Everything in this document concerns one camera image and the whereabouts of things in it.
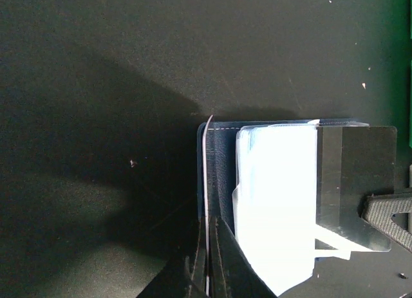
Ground blue card holder wallet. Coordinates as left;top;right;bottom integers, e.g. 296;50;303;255
196;115;370;297

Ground green bin with black cards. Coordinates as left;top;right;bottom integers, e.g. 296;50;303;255
384;0;412;149

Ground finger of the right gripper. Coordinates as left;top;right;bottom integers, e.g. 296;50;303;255
362;188;411;252

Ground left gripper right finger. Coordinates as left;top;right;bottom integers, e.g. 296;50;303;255
209;217;276;298

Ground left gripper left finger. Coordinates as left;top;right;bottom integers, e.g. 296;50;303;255
138;218;207;298

